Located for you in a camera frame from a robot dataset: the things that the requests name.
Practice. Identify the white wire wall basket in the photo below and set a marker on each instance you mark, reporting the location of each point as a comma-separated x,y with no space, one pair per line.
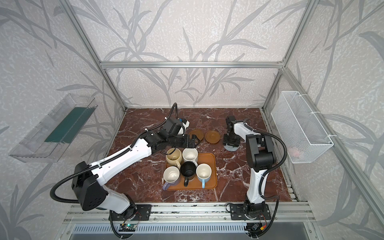
305,137

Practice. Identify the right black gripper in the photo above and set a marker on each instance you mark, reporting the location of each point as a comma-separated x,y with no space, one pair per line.
231,138

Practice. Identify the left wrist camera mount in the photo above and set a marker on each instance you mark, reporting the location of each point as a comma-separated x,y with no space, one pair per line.
176,126

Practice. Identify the aluminium front rail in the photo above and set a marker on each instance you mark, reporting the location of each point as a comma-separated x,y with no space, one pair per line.
196,213

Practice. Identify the beige ceramic mug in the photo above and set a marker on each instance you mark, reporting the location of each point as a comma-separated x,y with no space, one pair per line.
174,157

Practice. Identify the clear plastic wall bin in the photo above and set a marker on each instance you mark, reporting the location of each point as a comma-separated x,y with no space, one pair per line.
48,141

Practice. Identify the wooden round coaster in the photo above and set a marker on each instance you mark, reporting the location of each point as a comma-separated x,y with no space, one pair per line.
198,133
212,137

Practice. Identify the purple mug white inside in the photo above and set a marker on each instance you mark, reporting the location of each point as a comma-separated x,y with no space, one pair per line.
171,177

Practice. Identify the orange brown tray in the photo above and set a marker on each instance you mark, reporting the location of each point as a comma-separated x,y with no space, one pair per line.
195,184

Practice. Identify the green lit circuit board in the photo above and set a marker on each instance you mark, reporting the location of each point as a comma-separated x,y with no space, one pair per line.
128,227

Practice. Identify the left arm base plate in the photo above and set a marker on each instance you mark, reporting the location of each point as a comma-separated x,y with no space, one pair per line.
140,212

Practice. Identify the white speckled mug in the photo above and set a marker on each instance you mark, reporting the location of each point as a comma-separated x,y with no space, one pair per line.
190,155

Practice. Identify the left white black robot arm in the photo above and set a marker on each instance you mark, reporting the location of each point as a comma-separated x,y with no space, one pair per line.
89,181

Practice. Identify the black mug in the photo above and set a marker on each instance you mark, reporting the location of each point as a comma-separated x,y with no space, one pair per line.
188,171

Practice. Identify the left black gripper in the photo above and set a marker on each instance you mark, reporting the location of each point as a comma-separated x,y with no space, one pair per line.
186,141

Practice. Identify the grey round coaster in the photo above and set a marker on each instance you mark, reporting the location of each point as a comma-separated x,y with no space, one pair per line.
231,147

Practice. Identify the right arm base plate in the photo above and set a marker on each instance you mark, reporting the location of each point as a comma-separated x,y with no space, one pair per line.
241,212

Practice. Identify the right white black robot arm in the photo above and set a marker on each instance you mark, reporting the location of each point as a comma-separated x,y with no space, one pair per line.
260,158

